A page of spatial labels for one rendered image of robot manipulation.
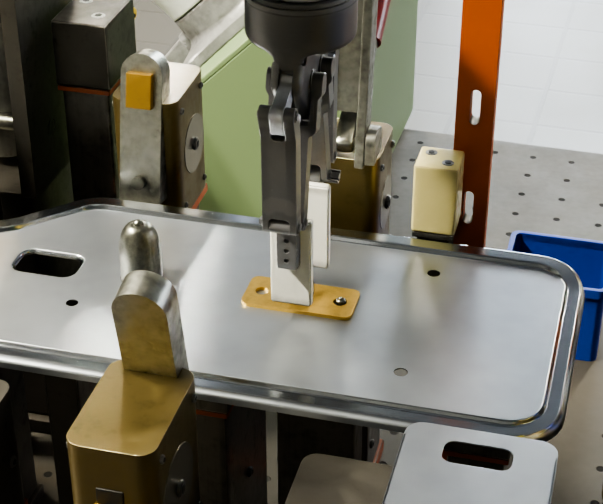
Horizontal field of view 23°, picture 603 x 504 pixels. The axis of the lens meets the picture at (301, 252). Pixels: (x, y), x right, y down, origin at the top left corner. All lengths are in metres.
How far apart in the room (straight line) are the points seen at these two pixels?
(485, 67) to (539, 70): 2.72
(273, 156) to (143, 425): 0.20
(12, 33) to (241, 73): 0.46
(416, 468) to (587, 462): 0.51
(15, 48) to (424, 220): 0.37
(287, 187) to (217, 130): 0.71
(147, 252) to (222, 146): 0.60
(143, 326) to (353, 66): 0.34
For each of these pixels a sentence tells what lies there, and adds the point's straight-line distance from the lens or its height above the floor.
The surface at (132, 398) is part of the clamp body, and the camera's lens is 0.92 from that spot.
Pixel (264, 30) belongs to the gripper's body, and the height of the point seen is 1.23.
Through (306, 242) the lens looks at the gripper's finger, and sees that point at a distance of 1.02.
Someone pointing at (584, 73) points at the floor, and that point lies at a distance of 3.85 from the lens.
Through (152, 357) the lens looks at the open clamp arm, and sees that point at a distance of 0.93.
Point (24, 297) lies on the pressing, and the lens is 1.11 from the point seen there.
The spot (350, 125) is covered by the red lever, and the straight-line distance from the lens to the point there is 1.17.
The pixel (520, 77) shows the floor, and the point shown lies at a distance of 3.80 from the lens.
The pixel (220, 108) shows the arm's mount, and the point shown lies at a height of 0.87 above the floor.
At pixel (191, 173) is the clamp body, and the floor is 0.99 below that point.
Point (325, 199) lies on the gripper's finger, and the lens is 1.06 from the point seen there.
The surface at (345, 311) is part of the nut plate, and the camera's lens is 1.07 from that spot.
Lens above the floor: 1.61
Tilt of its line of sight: 32 degrees down
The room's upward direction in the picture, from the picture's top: straight up
